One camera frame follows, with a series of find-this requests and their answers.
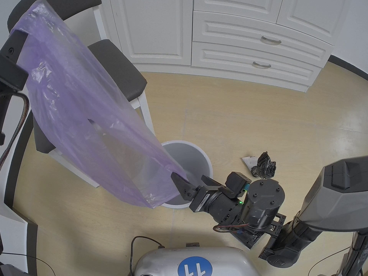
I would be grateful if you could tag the purple plastic bag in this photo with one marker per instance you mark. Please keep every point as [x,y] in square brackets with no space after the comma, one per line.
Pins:
[72,96]

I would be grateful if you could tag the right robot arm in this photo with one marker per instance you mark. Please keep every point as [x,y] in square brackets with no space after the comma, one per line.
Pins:
[330,194]

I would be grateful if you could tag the white printed wrapper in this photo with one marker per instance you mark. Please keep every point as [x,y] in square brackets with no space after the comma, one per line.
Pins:
[247,161]

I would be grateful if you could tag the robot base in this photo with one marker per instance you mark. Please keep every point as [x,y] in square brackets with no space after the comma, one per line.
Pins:
[161,263]

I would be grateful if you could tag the white chair dark grey seat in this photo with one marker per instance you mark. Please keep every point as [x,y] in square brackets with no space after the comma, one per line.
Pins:
[120,65]

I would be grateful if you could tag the black plastic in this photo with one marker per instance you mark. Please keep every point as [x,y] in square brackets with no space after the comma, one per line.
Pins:
[263,167]

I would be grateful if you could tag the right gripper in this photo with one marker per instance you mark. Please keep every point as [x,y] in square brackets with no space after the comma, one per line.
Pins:
[218,205]

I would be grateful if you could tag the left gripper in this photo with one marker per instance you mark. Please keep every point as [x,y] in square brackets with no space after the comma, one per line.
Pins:
[13,73]

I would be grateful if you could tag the white wardrobe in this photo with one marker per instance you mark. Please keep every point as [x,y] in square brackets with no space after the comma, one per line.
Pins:
[161,24]

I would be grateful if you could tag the white trash bin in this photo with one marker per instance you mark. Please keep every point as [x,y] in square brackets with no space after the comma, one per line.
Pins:
[189,157]

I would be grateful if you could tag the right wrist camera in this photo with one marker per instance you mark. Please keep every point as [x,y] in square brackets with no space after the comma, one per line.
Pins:
[235,184]

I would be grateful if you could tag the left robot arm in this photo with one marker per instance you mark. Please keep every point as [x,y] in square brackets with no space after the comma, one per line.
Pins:
[3,116]

